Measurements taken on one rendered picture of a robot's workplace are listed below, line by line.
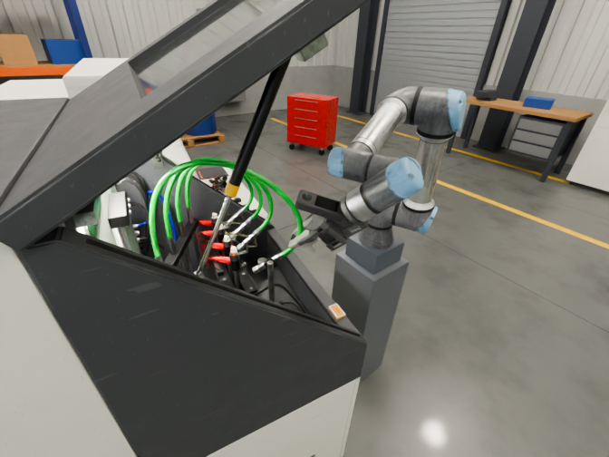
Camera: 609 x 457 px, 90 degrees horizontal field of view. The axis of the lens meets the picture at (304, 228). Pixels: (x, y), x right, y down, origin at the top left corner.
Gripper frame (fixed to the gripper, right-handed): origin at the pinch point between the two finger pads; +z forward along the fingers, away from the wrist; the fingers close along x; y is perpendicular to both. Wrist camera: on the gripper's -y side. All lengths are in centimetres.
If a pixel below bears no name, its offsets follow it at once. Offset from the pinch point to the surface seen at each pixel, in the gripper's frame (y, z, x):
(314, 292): 23.2, 15.0, 2.3
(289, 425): 32, 27, -33
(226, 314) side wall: -10.9, -3.7, -28.9
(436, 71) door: 226, 0, 654
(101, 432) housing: -15, 20, -47
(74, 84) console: -65, 23, 20
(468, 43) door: 214, -67, 628
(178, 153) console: -35, 28, 29
